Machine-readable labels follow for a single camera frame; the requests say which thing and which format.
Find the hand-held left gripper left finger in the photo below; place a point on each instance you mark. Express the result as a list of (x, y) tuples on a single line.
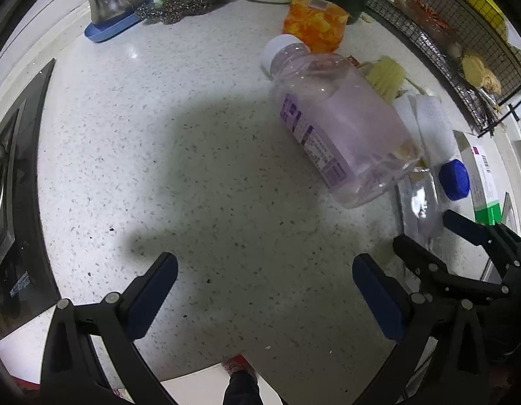
[(153, 291)]

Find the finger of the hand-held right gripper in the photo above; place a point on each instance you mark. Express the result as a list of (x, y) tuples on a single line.
[(412, 253), (462, 225)]

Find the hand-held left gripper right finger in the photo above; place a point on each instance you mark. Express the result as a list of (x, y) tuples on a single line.
[(378, 299)]

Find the white tissue paper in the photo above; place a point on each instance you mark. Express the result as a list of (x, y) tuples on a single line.
[(433, 130)]

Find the clear bottle with purple label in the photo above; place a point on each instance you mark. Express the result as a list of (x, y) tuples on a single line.
[(340, 126)]

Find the orange patterned jar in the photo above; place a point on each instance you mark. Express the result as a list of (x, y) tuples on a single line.
[(315, 25)]

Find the blue bottle cap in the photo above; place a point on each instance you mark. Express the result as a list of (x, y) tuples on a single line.
[(454, 179)]

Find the white and green medicine box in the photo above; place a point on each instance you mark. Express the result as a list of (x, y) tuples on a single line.
[(479, 177)]

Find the pink slipper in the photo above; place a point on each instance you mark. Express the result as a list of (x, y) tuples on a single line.
[(237, 365)]

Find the person's left leg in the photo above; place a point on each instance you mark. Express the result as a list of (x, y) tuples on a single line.
[(241, 390)]

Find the black gas stove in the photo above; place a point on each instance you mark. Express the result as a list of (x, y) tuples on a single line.
[(16, 219)]

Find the ginger root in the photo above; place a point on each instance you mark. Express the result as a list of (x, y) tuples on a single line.
[(475, 69)]

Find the blue scrub brush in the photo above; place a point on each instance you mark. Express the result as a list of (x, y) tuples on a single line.
[(386, 76)]

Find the garlic bulbs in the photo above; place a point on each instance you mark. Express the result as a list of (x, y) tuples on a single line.
[(455, 48)]

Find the bowl of dried chillies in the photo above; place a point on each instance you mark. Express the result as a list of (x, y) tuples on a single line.
[(429, 14)]

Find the blue plastic tray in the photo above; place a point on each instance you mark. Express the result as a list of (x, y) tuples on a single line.
[(104, 33)]

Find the steel wool scourer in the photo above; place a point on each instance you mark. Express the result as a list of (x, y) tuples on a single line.
[(188, 2)]

